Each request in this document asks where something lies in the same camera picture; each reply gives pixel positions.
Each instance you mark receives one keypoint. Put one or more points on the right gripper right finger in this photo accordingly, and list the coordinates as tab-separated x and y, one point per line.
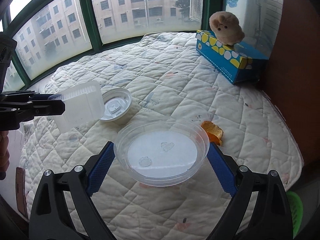
271	217

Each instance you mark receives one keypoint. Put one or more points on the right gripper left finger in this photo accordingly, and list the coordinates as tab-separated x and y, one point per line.
50	217

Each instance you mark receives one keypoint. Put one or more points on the clear rectangular plastic container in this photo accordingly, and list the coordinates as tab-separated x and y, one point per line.
83	103

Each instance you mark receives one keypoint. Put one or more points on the clear plastic dome lid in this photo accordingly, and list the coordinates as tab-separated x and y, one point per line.
161	151

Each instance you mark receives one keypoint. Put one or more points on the person's left hand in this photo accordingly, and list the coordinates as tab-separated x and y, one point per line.
4	154

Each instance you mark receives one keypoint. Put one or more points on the green plastic basket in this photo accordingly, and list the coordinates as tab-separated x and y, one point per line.
296	207

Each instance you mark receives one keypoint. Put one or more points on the white round plastic lid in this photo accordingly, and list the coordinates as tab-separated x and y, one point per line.
117	103

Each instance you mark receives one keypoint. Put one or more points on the orange peel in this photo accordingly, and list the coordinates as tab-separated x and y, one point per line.
214	132

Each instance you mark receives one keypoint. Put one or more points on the brown wooden wardrobe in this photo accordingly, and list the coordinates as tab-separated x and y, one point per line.
293	74

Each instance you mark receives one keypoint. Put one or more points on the blue yellow tissue box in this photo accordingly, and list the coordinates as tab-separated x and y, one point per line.
237	63

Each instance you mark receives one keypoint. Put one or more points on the beige plush toy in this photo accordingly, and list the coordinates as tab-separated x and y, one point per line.
225	25

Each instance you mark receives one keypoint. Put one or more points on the green window frame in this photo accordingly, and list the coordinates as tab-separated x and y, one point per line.
52	33

